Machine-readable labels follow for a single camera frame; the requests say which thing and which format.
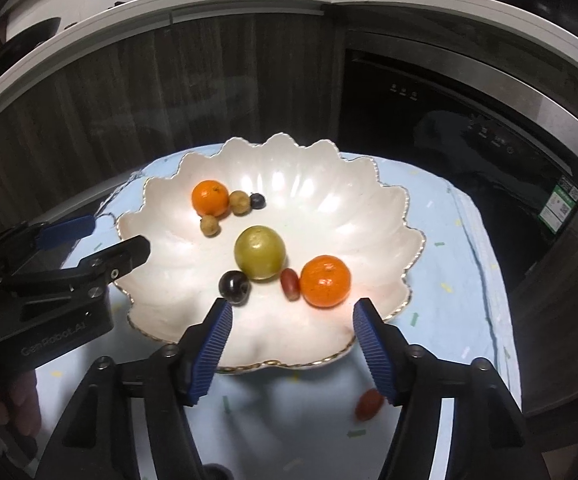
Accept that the red cherry tomato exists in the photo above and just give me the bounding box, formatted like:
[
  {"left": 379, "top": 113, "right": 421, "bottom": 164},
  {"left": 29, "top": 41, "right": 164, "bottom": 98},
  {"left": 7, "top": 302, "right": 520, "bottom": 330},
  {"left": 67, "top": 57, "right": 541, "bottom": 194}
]
[
  {"left": 354, "top": 389, "right": 385, "bottom": 422},
  {"left": 280, "top": 268, "right": 300, "bottom": 302}
]

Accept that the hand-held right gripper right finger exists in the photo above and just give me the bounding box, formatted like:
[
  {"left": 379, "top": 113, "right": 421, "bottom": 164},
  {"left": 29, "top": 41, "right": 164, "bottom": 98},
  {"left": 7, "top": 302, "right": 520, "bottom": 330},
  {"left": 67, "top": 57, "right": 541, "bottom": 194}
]
[{"left": 352, "top": 297, "right": 530, "bottom": 480}]

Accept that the green label sticker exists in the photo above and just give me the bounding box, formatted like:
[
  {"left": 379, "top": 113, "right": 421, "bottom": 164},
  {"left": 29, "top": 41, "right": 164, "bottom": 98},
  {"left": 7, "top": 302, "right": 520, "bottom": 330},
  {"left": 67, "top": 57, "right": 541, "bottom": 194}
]
[{"left": 538, "top": 177, "right": 578, "bottom": 233}]

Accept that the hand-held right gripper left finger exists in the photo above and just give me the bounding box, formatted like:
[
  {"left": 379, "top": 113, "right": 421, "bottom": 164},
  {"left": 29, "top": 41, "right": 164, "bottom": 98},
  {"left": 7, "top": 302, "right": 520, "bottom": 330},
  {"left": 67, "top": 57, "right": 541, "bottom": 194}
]
[{"left": 29, "top": 297, "right": 234, "bottom": 480}]

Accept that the small orange mandarin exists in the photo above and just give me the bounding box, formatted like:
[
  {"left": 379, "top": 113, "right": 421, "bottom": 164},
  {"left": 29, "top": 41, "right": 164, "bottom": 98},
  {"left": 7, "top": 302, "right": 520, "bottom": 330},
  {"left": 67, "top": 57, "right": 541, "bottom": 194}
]
[{"left": 191, "top": 179, "right": 231, "bottom": 216}]

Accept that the yellow-green round plum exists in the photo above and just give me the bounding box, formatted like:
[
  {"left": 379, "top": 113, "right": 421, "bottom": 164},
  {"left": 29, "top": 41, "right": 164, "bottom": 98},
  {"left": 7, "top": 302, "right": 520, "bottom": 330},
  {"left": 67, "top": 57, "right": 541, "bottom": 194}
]
[{"left": 233, "top": 225, "right": 287, "bottom": 281}]

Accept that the large orange mandarin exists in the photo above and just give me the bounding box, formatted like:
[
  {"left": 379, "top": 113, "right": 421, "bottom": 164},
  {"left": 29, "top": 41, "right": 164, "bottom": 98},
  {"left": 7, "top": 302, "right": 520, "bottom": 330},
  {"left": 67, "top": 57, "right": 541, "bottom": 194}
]
[{"left": 299, "top": 255, "right": 352, "bottom": 309}]

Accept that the dark wooden kitchen cabinet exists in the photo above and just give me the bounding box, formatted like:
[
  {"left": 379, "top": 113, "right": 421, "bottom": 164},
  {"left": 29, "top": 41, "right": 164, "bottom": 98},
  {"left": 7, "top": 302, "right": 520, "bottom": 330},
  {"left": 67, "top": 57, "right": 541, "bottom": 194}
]
[{"left": 0, "top": 7, "right": 347, "bottom": 241}]

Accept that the light blue speckled cloth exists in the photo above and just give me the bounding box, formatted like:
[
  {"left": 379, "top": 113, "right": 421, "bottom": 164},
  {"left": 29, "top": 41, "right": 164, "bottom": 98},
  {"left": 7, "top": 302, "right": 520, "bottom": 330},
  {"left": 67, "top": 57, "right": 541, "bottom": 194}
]
[{"left": 34, "top": 142, "right": 522, "bottom": 480}]

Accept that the person's left hand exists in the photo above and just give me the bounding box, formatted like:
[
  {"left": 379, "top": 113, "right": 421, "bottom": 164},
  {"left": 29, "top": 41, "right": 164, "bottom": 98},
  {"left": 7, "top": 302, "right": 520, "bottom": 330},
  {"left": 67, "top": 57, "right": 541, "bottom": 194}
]
[{"left": 0, "top": 367, "right": 44, "bottom": 458}]

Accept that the black built-in dishwasher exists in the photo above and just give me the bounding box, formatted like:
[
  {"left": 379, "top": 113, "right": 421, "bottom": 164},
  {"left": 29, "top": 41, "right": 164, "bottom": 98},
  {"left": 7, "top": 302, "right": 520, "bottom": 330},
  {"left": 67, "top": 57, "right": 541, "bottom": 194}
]
[{"left": 339, "top": 45, "right": 578, "bottom": 281}]

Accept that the black wok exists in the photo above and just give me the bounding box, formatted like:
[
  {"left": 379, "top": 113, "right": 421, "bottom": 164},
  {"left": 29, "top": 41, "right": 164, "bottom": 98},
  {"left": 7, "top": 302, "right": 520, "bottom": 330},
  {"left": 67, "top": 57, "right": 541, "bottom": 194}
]
[{"left": 0, "top": 17, "right": 62, "bottom": 68}]

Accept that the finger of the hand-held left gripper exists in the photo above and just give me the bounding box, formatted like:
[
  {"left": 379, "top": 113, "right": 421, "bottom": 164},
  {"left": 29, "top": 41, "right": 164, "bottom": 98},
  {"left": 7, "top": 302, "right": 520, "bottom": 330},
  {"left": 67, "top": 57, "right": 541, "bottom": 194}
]
[
  {"left": 64, "top": 235, "right": 151, "bottom": 293},
  {"left": 0, "top": 215, "right": 96, "bottom": 261}
]

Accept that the white scalloped bowl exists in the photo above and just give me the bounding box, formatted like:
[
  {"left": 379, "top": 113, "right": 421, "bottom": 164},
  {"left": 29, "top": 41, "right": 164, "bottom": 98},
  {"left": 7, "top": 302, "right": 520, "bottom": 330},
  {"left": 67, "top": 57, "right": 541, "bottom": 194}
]
[{"left": 115, "top": 132, "right": 426, "bottom": 373}]

